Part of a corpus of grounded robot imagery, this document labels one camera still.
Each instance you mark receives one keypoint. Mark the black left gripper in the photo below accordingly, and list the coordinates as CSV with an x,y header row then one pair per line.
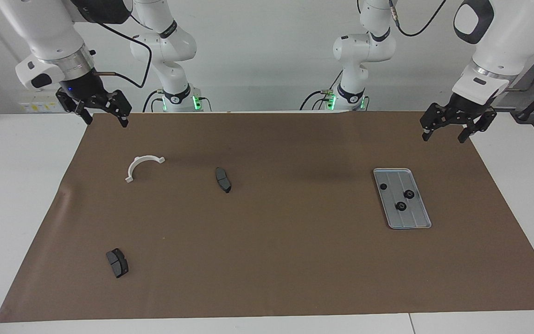
x,y
464,109

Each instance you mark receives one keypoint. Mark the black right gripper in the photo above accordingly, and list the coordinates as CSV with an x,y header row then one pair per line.
x,y
81,88

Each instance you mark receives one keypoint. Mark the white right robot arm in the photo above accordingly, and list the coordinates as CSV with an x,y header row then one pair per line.
x,y
44,32

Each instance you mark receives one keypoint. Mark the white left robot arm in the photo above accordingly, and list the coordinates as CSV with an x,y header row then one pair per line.
x,y
494,41

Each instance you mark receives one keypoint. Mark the silver metal tray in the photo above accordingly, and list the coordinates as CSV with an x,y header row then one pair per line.
x,y
410,215

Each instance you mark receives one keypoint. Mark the thin dark brake pad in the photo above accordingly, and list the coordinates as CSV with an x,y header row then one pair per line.
x,y
223,180

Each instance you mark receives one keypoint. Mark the thick dark brake pad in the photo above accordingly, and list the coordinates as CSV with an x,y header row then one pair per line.
x,y
117,264

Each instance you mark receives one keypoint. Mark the brown paper mat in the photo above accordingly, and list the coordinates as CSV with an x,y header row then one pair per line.
x,y
267,255

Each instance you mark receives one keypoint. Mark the white wall socket box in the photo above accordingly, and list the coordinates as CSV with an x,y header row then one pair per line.
x,y
40,107

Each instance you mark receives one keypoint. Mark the white curved plastic bracket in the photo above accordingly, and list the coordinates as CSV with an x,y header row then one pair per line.
x,y
129,177

